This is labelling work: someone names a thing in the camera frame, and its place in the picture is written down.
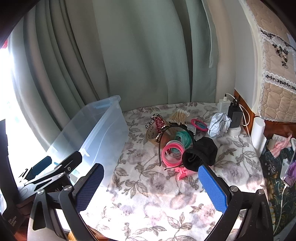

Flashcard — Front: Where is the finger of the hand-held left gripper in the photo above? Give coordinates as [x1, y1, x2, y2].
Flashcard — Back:
[24, 156, 53, 180]
[24, 151, 83, 186]

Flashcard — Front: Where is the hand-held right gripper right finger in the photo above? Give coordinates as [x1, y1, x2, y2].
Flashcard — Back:
[198, 164, 274, 241]

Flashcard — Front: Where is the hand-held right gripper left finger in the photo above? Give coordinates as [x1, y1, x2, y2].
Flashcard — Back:
[27, 163, 104, 241]

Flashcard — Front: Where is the pink hair clip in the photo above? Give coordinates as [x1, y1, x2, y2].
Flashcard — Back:
[176, 167, 194, 181]

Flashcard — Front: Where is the black sock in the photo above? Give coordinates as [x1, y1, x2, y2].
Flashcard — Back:
[182, 137, 218, 172]

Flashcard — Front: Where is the clear plastic storage container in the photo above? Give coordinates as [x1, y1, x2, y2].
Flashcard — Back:
[47, 95, 130, 187]

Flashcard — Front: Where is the stack of pink rings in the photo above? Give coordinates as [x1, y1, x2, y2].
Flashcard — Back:
[162, 140, 185, 167]

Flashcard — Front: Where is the stack of teal rings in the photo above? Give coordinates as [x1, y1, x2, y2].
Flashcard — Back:
[171, 131, 193, 156]

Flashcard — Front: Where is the white paper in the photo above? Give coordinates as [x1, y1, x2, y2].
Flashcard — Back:
[207, 112, 232, 138]

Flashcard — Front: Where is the pink oval comb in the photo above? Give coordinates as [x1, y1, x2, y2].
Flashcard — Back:
[191, 118, 208, 132]

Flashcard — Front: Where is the black decorated headband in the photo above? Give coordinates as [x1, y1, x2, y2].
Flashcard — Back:
[155, 122, 197, 167]

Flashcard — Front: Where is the clear tape roll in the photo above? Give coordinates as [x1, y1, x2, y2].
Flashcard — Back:
[146, 120, 172, 145]

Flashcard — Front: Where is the dark red hair claw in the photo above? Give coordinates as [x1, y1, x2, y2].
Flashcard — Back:
[154, 117, 166, 134]

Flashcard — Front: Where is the floral printed blanket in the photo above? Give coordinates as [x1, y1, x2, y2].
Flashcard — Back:
[79, 102, 269, 241]

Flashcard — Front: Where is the white power strip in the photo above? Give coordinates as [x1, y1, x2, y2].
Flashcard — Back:
[217, 102, 242, 139]

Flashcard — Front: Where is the dark patterned cloth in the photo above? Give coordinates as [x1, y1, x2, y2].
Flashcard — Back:
[259, 137, 296, 234]

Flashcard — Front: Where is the white cylinder tube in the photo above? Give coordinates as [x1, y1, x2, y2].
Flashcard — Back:
[251, 117, 266, 156]

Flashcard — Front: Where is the black charger plug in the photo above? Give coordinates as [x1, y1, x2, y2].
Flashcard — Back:
[227, 97, 243, 128]

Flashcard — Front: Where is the smartphone in white case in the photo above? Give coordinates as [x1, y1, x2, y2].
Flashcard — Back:
[280, 138, 296, 187]

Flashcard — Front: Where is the pink knitted item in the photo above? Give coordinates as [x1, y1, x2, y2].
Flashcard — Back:
[269, 134, 292, 158]

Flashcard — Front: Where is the bundle of cotton swabs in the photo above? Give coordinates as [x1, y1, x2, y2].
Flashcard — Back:
[170, 108, 192, 123]

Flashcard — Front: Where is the leopard print scrunchie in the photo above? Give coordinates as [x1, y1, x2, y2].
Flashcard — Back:
[145, 113, 162, 131]

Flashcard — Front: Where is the white charger plug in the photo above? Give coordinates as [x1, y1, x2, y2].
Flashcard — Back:
[218, 93, 234, 112]

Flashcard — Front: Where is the beige quilted lace cover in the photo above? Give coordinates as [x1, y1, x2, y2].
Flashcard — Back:
[239, 0, 296, 122]

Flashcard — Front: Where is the pale green curtain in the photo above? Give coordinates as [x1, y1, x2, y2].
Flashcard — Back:
[9, 0, 234, 130]

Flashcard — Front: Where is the white appliance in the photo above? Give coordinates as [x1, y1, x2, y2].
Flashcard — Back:
[203, 0, 263, 112]

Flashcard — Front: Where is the white phone cable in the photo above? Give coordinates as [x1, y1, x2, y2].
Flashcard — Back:
[273, 185, 290, 232]

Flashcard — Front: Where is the black USB adapter with cable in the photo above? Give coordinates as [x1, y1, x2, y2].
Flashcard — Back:
[239, 104, 251, 138]

